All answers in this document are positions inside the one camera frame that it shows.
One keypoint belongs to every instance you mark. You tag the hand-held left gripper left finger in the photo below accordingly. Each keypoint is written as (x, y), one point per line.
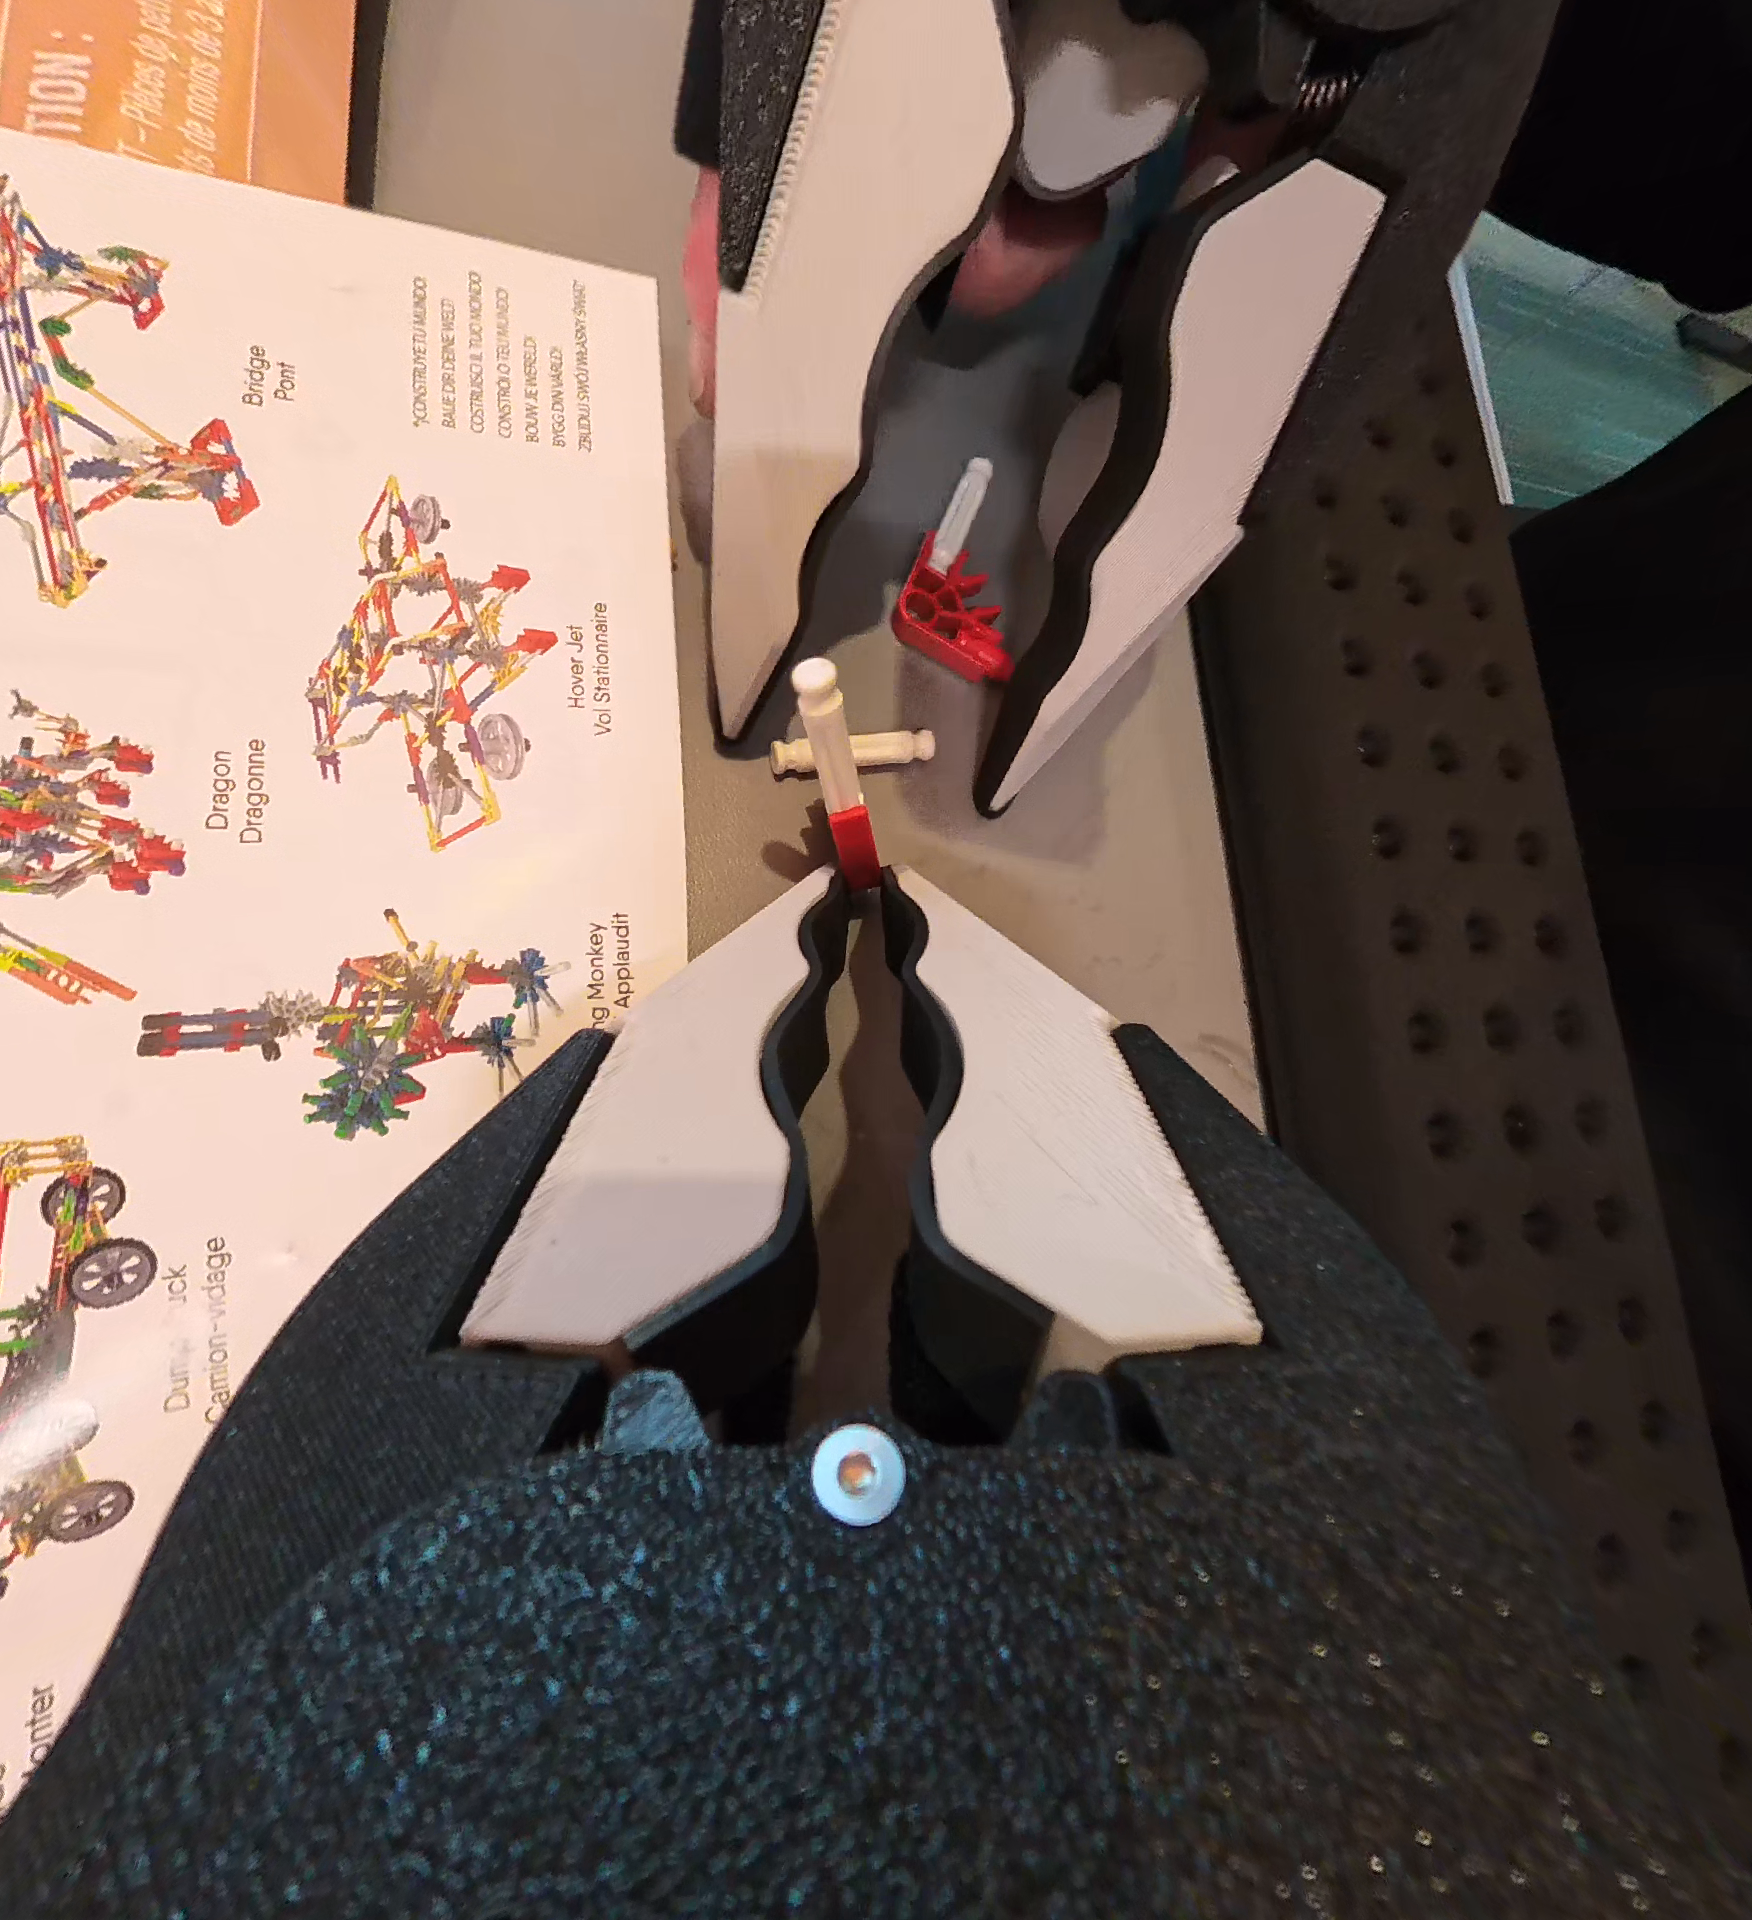
(666, 1183)

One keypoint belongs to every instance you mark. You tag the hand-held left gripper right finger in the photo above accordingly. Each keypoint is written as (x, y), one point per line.
(1071, 1183)

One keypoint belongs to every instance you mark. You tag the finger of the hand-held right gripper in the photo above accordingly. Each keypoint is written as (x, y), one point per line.
(844, 300)
(1236, 376)

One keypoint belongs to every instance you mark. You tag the white toy rod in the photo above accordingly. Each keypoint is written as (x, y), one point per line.
(962, 511)
(899, 746)
(831, 734)

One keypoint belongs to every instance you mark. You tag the person's right hand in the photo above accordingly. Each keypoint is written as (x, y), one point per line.
(1035, 255)

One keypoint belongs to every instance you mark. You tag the black dotted mat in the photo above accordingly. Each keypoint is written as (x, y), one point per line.
(1490, 899)

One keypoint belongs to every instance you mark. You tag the white printed instruction booklet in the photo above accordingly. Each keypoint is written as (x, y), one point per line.
(290, 524)

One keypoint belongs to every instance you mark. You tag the orange printed toy box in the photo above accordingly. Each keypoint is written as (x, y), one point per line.
(141, 88)

